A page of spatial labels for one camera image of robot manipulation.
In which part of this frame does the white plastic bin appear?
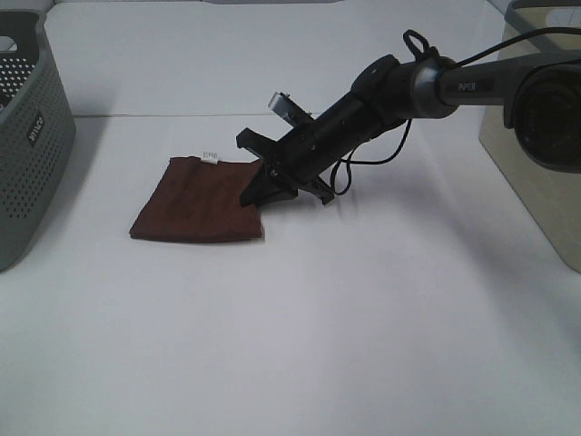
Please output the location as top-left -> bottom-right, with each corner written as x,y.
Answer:
479,1 -> 580,273

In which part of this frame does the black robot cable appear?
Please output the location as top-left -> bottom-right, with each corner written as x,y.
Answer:
330,27 -> 581,196

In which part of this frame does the grey perforated plastic basket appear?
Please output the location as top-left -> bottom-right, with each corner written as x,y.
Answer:
1,9 -> 76,270

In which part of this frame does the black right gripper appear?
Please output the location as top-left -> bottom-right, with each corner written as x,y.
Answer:
236,97 -> 386,207

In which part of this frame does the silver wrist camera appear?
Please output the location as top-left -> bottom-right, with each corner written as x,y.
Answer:
268,92 -> 314,127

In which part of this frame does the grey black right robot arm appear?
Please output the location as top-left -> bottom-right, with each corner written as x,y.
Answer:
236,51 -> 580,206

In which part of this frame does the brown towel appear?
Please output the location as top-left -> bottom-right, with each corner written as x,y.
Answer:
129,156 -> 262,243

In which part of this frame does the white towel care label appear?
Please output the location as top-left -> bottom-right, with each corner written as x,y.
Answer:
200,151 -> 220,164

